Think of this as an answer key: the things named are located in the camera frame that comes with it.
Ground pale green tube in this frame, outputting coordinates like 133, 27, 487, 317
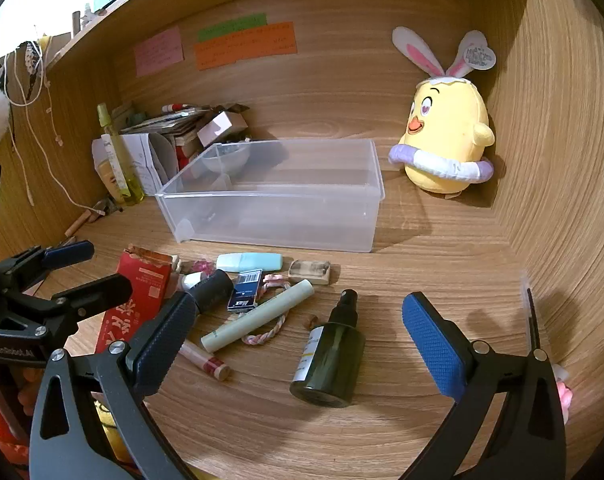
200, 280, 315, 353

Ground red cardboard box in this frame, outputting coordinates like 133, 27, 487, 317
94, 245, 180, 356

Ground grey bowl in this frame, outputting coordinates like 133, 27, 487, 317
202, 142, 250, 176

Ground pink and white soft toy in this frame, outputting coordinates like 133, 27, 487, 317
552, 362, 575, 423

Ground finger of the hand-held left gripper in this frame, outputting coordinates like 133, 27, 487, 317
4, 274, 134, 334
0, 240, 96, 287

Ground black capped purple tube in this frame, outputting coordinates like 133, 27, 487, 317
189, 269, 235, 313

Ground pile of flat packets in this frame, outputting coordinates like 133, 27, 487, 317
119, 105, 207, 136

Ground orange sticky note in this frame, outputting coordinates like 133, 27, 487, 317
193, 21, 299, 72

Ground green sticky note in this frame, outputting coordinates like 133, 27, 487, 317
197, 12, 269, 42

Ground yellow chick plush toy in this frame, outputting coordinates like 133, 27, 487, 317
388, 26, 497, 198

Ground dark green spray bottle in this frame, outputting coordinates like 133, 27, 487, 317
289, 289, 367, 408

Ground pink white braided cord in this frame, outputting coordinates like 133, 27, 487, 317
241, 274, 293, 346

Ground person's left hand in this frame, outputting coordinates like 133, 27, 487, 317
14, 367, 45, 408

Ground pink sticky note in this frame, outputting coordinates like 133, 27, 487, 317
134, 27, 184, 78

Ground clear plastic bin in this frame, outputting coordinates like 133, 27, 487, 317
154, 138, 385, 254

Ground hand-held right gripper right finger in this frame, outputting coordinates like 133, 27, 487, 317
399, 290, 567, 480

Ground small white framed palette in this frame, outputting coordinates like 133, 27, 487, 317
288, 259, 331, 286

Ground blue staples box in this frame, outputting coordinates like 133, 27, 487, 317
227, 270, 263, 313

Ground folded white paper stack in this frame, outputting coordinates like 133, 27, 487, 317
119, 132, 180, 196

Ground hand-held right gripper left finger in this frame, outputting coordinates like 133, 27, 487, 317
29, 290, 217, 480

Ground pink lip gloss tube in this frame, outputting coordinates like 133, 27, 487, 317
177, 339, 233, 382

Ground pink and white small box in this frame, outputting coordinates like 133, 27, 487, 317
197, 110, 247, 148

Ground small red box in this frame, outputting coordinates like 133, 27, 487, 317
174, 141, 201, 171

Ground white cable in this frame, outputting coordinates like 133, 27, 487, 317
2, 40, 108, 217

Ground wooden handle tool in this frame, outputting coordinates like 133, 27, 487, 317
63, 210, 108, 237

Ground yellow-green liquid bottle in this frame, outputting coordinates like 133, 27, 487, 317
96, 102, 145, 207

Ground mint and white small bottle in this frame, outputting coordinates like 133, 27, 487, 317
216, 252, 283, 272

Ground black thin stick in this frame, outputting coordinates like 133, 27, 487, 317
524, 287, 542, 351

